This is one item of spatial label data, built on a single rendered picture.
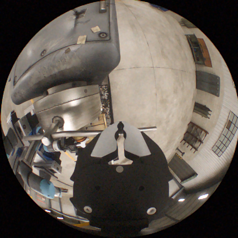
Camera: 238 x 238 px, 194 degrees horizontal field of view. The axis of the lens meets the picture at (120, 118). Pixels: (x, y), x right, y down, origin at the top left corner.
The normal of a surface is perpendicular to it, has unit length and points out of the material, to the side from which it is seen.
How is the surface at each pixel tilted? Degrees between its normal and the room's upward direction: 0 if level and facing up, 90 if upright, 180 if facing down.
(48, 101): 5
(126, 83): 0
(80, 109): 34
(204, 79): 90
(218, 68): 90
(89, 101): 48
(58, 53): 4
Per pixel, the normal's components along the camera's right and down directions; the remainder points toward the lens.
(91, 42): 0.33, 0.41
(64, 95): 0.65, 0.31
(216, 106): -0.92, 0.35
